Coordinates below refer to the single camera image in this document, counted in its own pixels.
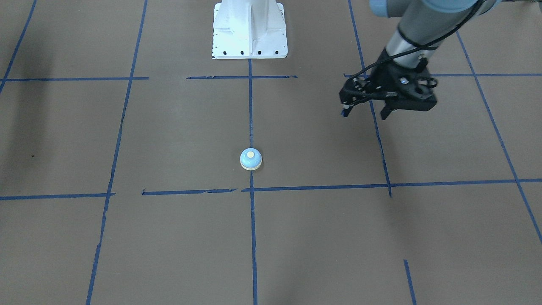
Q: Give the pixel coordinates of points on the white camera pedestal column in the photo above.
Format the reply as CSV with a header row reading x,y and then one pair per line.
x,y
248,29

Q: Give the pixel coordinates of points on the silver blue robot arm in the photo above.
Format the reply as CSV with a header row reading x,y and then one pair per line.
x,y
424,25

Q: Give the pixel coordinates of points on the blue white call bell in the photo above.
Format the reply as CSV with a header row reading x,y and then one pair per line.
x,y
250,159

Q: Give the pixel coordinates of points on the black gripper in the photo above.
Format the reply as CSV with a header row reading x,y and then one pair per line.
x,y
384,77

